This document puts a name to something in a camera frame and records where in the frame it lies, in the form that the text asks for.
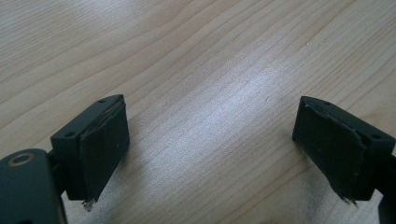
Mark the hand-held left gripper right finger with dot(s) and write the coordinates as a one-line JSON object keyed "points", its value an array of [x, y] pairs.
{"points": [[336, 146]]}

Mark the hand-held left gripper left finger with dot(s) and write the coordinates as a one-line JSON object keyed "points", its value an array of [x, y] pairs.
{"points": [[93, 149]]}

